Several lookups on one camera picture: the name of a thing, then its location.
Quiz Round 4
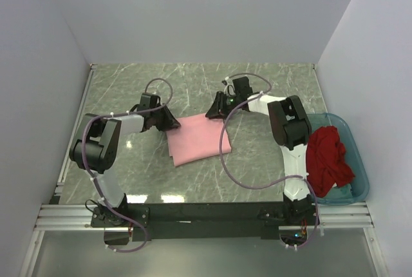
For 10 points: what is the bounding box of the pink t shirt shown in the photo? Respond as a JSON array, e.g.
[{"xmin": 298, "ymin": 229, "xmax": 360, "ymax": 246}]
[{"xmin": 166, "ymin": 113, "xmax": 232, "ymax": 167}]

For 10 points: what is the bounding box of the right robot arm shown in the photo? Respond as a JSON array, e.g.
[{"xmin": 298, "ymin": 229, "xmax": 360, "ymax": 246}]
[{"xmin": 205, "ymin": 72, "xmax": 313, "ymax": 223}]

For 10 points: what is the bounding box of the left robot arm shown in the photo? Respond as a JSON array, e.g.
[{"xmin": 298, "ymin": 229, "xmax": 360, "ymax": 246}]
[{"xmin": 69, "ymin": 92, "xmax": 181, "ymax": 227}]

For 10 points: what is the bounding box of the black base beam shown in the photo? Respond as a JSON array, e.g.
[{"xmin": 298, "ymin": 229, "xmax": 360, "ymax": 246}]
[{"xmin": 91, "ymin": 202, "xmax": 319, "ymax": 242}]

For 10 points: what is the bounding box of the red t shirt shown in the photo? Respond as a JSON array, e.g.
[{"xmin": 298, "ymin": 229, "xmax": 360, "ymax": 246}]
[{"xmin": 306, "ymin": 126, "xmax": 355, "ymax": 198}]

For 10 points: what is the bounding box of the blue plastic basket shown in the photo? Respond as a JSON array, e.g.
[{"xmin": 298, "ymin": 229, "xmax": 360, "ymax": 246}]
[{"xmin": 308, "ymin": 113, "xmax": 370, "ymax": 205}]

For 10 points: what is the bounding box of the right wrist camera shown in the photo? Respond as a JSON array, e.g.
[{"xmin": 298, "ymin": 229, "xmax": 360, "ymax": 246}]
[{"xmin": 221, "ymin": 77, "xmax": 235, "ymax": 96}]

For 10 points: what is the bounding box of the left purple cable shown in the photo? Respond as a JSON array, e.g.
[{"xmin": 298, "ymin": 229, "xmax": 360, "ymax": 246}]
[{"xmin": 82, "ymin": 78, "xmax": 174, "ymax": 254}]

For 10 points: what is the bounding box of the aluminium rail frame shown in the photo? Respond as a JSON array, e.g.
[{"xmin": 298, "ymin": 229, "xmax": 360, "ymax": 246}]
[{"xmin": 21, "ymin": 62, "xmax": 386, "ymax": 276}]

